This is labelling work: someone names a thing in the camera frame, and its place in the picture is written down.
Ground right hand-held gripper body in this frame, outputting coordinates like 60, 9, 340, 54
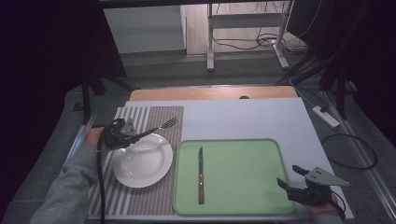
286, 166, 350, 207

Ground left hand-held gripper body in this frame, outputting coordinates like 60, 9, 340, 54
101, 118, 139, 150

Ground white round plate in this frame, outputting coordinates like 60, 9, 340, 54
111, 133, 174, 189

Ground fork with wooden handle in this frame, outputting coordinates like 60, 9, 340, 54
136, 116, 179, 140

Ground green plastic tray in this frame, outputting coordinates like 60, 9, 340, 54
172, 138, 297, 217

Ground knife with wooden handle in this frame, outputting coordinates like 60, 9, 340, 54
197, 147, 205, 205

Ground person's right hand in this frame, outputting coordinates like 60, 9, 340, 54
303, 193, 341, 217

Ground person's left hand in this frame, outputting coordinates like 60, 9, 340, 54
83, 126, 108, 154

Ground striped woven placemat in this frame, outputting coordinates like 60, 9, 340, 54
88, 105, 185, 217

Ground black stand leg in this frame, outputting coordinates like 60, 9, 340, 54
319, 62, 358, 121
73, 69, 139, 125

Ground white power strip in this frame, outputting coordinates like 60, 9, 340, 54
312, 105, 341, 129

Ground wooden table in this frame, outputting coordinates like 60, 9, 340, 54
129, 86, 299, 102

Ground dark curtain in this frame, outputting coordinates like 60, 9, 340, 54
0, 0, 127, 200
288, 0, 396, 147

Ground grey panel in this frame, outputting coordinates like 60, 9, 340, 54
103, 5, 187, 54

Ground white metal stand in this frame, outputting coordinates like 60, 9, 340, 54
206, 0, 295, 72

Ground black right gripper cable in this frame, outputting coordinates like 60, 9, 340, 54
329, 189, 347, 220

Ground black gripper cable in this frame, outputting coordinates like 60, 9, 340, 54
329, 189, 347, 220
96, 136, 107, 224

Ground metal rail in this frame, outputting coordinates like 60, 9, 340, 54
64, 116, 96, 169
320, 90, 396, 216

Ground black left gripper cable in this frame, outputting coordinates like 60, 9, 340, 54
96, 136, 107, 224

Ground black looped floor cable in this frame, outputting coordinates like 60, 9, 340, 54
320, 133, 378, 171

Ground tangled floor cables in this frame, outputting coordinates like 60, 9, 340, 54
213, 27, 309, 56

